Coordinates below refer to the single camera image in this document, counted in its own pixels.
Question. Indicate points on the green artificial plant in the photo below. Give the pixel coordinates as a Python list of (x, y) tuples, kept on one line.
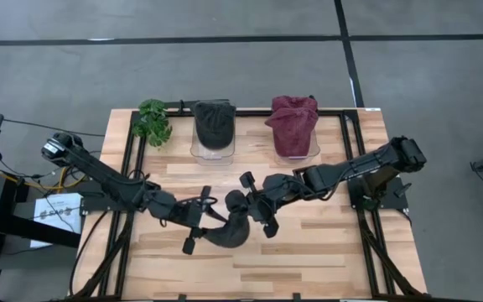
[(153, 126)]

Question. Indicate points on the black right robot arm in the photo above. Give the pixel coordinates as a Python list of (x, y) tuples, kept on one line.
[(363, 165)]

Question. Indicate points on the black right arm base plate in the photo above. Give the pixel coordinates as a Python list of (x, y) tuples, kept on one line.
[(396, 201)]

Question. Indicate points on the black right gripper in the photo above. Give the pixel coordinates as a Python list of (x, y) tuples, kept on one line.
[(277, 191)]

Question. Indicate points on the black stand beam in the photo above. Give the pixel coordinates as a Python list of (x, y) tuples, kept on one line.
[(15, 226)]

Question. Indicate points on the black baseball cap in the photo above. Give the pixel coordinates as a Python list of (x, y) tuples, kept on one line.
[(214, 126), (233, 235)]

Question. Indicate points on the white printed paper sheet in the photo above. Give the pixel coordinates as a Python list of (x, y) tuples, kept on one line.
[(65, 201)]

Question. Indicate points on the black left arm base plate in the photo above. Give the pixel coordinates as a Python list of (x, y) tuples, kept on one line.
[(95, 206)]

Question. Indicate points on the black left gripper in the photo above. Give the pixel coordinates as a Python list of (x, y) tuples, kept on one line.
[(189, 211)]

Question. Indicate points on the maroon baseball cap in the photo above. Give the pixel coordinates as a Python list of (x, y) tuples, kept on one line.
[(294, 101), (292, 134)]

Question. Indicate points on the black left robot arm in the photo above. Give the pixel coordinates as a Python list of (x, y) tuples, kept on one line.
[(99, 176)]

